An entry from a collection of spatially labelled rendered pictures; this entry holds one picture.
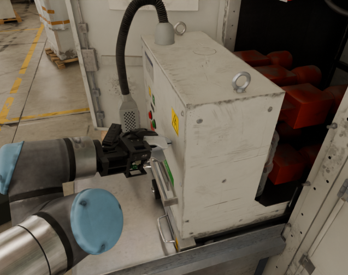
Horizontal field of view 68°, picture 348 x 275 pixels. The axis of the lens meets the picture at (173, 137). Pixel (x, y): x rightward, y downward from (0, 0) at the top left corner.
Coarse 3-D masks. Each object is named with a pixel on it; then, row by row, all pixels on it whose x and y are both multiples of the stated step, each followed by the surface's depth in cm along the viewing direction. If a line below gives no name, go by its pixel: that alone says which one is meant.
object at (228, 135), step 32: (192, 32) 91; (160, 64) 66; (192, 64) 67; (224, 64) 67; (192, 96) 53; (224, 96) 53; (256, 96) 54; (192, 128) 54; (224, 128) 56; (256, 128) 59; (192, 160) 59; (224, 160) 62; (256, 160) 66; (192, 192) 66; (224, 192) 70; (256, 192) 74; (192, 224) 75; (224, 224) 80
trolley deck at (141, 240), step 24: (144, 168) 114; (120, 192) 103; (144, 192) 103; (144, 216) 94; (120, 240) 87; (144, 240) 87; (168, 240) 87; (216, 240) 87; (96, 264) 80; (120, 264) 80; (192, 264) 80; (216, 264) 80; (240, 264) 85
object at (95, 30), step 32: (96, 0) 103; (128, 0) 99; (192, 0) 98; (224, 0) 97; (96, 32) 110; (128, 32) 109; (96, 64) 117; (128, 64) 116; (96, 96) 126; (96, 128) 138
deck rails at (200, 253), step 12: (276, 228) 84; (228, 240) 80; (240, 240) 82; (252, 240) 84; (264, 240) 86; (180, 252) 76; (192, 252) 78; (204, 252) 80; (216, 252) 82; (144, 264) 74; (156, 264) 76; (168, 264) 78; (180, 264) 80
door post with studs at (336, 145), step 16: (336, 128) 59; (336, 144) 60; (320, 160) 66; (336, 160) 60; (320, 176) 66; (304, 192) 73; (320, 192) 67; (304, 208) 74; (288, 224) 82; (304, 224) 75; (288, 240) 84; (288, 256) 86
